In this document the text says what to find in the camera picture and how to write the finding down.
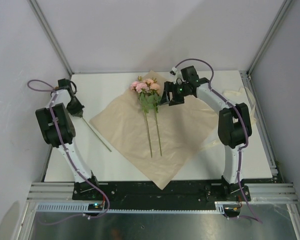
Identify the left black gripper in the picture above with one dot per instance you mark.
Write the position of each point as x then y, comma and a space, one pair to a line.
78, 112

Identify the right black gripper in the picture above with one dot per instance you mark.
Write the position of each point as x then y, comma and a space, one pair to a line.
170, 87

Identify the white fake flower stem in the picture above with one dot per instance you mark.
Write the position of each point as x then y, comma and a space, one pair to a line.
95, 133

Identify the pink fake flower stem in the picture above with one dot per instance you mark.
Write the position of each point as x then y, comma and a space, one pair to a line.
148, 95

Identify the orange beige wrapping paper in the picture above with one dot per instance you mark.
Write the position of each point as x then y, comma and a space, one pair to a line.
171, 144

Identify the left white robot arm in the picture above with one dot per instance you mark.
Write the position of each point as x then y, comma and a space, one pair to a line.
58, 130

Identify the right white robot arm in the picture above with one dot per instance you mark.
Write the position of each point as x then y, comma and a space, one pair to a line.
234, 122

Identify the cream ribbon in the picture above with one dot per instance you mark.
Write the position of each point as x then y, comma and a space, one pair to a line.
243, 94

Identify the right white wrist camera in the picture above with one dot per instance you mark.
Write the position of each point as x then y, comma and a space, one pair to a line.
175, 75

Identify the aluminium frame profile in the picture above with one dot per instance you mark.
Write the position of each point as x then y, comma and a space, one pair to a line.
51, 192

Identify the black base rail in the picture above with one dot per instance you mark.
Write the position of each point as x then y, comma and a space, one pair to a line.
178, 195

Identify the left aluminium corner post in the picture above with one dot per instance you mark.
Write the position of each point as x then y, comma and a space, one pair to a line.
41, 18

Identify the aluminium corner post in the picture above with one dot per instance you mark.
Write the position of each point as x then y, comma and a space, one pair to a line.
274, 27
41, 18

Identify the right aluminium corner post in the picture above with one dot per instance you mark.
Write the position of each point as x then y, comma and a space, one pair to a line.
274, 27

